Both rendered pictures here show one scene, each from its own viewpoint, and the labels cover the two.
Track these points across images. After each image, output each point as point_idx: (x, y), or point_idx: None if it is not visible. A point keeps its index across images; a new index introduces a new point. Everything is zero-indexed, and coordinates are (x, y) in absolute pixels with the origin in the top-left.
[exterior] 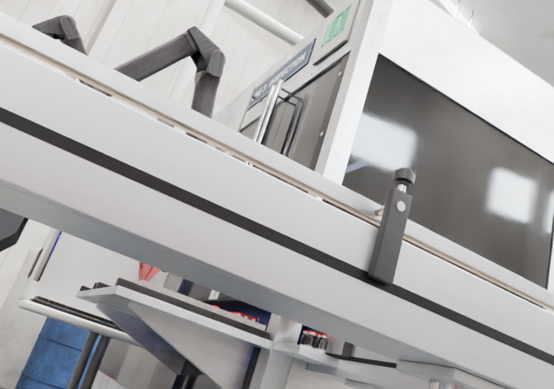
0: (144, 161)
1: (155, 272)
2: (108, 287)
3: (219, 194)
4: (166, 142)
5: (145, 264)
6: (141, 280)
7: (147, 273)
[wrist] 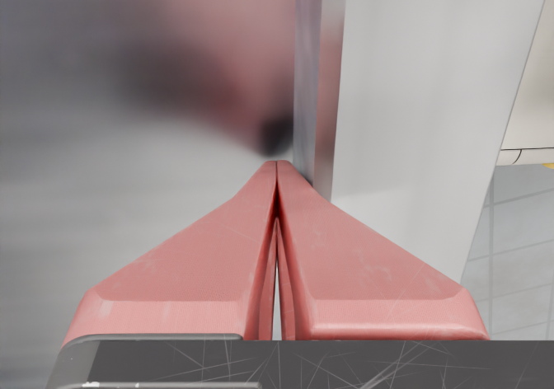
0: None
1: (184, 249)
2: (494, 166)
3: None
4: None
5: (427, 269)
6: (340, 59)
7: (300, 222)
